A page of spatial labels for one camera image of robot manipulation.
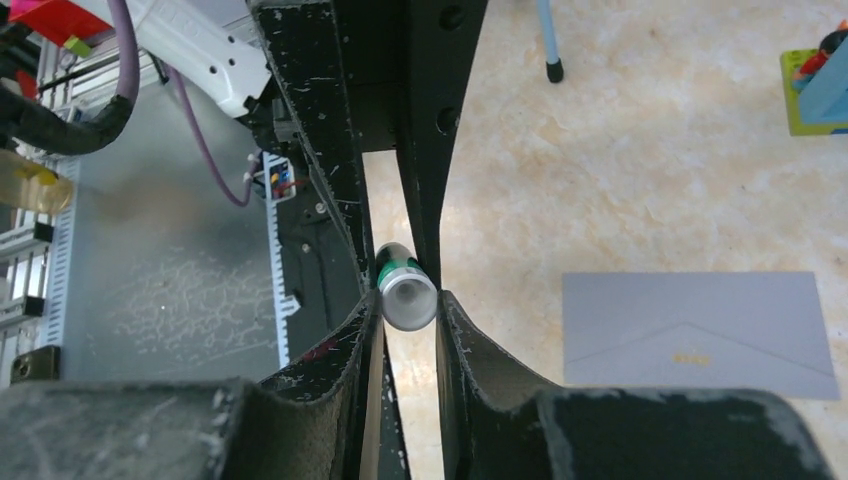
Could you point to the light blue perforated music stand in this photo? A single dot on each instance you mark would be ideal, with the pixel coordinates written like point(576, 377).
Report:
point(553, 63)

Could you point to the grey envelope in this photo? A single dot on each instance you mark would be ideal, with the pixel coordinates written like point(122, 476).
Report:
point(759, 330)

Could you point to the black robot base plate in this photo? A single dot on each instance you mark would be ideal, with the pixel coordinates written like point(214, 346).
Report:
point(317, 271)

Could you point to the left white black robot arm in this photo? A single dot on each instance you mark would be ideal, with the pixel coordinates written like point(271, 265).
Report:
point(356, 77)

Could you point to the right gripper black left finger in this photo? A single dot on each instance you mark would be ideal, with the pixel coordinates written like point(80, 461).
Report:
point(326, 415)

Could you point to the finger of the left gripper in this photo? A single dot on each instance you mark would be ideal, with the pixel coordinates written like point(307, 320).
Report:
point(301, 42)
point(440, 41)

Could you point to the colourful toy block assembly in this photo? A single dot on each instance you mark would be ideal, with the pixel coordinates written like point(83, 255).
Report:
point(815, 86)

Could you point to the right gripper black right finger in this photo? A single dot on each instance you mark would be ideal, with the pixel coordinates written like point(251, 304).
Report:
point(501, 420)

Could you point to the white slotted cable duct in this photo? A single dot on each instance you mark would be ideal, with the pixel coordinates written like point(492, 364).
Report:
point(159, 274)

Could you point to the white glue stick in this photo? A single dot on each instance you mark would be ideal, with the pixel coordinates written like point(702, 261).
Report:
point(409, 297)

